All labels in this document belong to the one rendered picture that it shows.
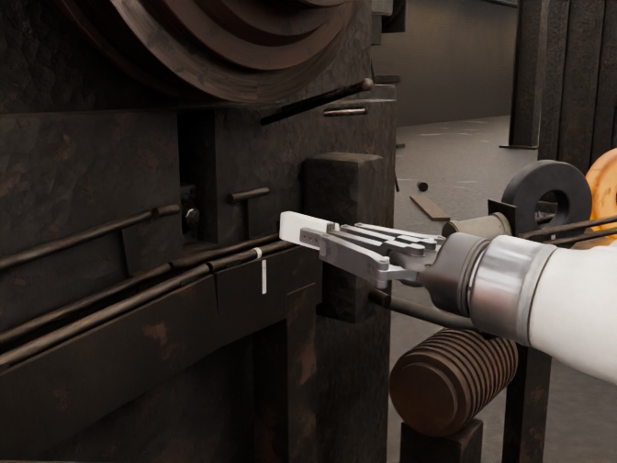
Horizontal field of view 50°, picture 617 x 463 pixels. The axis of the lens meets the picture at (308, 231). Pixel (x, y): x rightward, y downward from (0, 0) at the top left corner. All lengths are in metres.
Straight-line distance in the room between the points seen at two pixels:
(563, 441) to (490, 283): 1.34
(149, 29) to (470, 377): 0.62
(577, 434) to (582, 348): 1.39
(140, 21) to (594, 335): 0.46
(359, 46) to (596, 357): 0.76
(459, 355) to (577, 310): 0.44
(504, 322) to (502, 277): 0.04
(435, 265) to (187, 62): 0.30
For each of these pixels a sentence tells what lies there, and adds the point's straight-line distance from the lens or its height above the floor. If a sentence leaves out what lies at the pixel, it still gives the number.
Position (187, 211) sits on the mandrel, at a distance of 0.83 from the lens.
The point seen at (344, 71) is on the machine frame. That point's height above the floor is 0.92.
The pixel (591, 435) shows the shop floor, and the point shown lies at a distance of 1.95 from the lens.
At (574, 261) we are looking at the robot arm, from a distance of 0.57.
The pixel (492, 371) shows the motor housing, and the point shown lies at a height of 0.49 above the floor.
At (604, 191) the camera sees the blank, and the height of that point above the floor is 0.73.
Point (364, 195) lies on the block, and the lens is 0.92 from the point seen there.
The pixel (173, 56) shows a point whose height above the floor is 0.93.
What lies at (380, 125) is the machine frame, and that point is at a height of 0.83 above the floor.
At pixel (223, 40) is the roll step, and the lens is 0.68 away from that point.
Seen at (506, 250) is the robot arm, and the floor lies 0.76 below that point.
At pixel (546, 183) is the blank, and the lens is 1.09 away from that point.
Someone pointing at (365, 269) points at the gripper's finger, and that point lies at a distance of 0.62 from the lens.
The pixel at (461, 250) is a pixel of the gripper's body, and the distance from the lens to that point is 0.60.
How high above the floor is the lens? 0.90
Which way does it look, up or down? 13 degrees down
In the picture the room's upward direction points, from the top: straight up
